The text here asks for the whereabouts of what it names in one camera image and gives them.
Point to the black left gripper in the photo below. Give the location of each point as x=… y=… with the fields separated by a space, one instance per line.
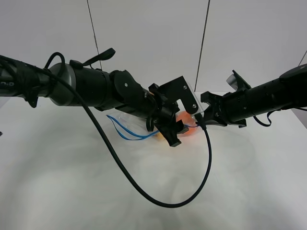
x=163 y=114

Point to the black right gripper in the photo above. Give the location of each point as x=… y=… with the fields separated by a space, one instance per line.
x=229 y=109

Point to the clear zip bag blue seal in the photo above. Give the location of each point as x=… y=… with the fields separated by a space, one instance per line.
x=130 y=127

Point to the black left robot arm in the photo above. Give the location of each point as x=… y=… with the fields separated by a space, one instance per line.
x=77 y=84

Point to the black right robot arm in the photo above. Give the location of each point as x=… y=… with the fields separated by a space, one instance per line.
x=285 y=92

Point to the orange fruit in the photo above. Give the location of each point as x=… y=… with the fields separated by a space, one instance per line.
x=188 y=121

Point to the yellow fruit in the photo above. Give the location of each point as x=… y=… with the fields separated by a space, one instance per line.
x=158 y=136

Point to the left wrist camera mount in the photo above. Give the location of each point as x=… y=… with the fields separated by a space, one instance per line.
x=184 y=95

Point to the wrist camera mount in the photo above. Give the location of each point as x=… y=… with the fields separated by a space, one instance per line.
x=237 y=82
x=184 y=95

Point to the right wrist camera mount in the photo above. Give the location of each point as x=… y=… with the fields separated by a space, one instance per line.
x=237 y=82

